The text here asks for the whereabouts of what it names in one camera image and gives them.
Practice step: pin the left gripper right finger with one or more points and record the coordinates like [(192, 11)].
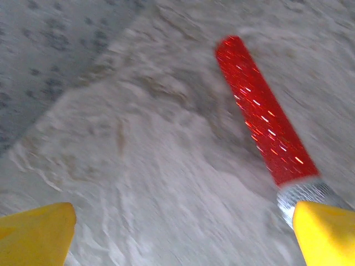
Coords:
[(327, 238)]

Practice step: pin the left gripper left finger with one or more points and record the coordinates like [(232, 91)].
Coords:
[(36, 235)]

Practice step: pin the red glitter toy microphone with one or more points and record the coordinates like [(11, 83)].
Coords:
[(258, 105)]

